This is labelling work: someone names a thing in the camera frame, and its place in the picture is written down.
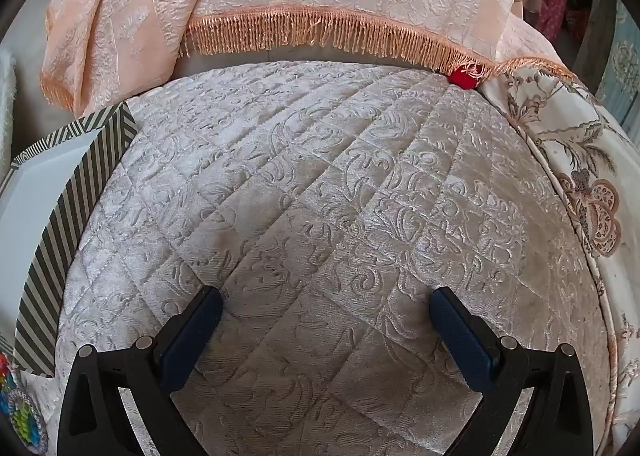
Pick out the pink quilted bedspread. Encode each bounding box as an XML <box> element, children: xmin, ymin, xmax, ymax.
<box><xmin>39</xmin><ymin>62</ymin><xmax>610</xmax><ymax>455</ymax></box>

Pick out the floral cream bedsheet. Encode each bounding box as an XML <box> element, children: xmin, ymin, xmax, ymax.
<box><xmin>480</xmin><ymin>65</ymin><xmax>639</xmax><ymax>455</ymax></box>

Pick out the small red object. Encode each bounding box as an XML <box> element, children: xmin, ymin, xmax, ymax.
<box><xmin>448</xmin><ymin>65</ymin><xmax>482</xmax><ymax>90</ymax></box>

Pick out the striped tray with white base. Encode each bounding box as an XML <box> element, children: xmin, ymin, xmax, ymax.
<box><xmin>1</xmin><ymin>103</ymin><xmax>137</xmax><ymax>378</ymax></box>

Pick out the peach fringed blanket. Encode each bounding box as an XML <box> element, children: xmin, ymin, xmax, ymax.
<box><xmin>40</xmin><ymin>0</ymin><xmax>570</xmax><ymax>117</ymax></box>

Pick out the green blue beaded bracelet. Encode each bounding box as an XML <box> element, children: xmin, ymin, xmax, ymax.
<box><xmin>0</xmin><ymin>353</ymin><xmax>50</xmax><ymax>455</ymax></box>

